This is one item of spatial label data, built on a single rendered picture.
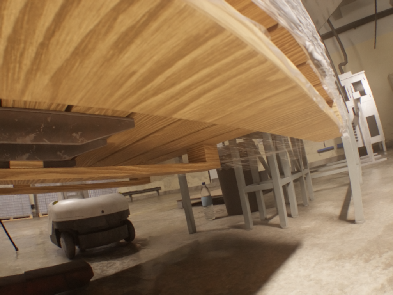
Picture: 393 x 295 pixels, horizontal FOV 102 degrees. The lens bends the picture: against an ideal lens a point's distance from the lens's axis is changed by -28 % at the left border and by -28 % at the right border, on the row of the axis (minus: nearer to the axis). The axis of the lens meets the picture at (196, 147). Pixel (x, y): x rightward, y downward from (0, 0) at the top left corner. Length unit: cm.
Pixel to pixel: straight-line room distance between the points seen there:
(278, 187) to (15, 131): 112
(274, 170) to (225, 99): 103
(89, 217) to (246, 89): 126
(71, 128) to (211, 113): 27
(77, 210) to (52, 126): 99
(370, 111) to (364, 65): 218
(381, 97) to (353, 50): 171
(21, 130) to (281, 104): 37
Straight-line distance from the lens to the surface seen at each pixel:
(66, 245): 142
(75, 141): 40
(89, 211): 135
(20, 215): 747
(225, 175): 184
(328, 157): 732
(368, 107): 586
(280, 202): 120
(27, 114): 40
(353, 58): 771
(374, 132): 580
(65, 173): 56
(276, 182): 119
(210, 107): 18
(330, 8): 135
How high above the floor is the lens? 35
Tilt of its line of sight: 9 degrees up
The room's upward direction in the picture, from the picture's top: 11 degrees counter-clockwise
